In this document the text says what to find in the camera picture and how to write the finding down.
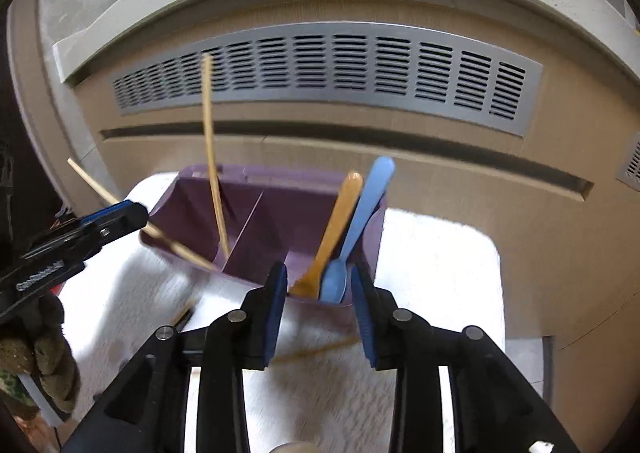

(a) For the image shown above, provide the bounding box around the wooden chopstick four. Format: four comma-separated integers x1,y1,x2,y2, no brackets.
67,158,216,271

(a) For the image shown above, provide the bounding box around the wooden spoon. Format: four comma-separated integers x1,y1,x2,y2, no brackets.
288,170,363,299

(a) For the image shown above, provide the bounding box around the blue plastic spoon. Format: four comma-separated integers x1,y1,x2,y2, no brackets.
320,156,396,303

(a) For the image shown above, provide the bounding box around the wooden chopstick one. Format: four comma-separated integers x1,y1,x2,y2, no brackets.
201,52,231,259

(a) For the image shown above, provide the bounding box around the gloved left hand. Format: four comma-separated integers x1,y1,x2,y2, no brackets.
1,291,80,421

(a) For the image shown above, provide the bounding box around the purple utensil holder box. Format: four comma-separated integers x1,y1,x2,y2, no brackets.
139,163,388,309

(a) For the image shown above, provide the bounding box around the small grey vent grille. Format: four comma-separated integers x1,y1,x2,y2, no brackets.
616,132,640,191

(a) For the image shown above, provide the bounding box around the large grey vent grille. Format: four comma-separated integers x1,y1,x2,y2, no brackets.
111,21,544,137

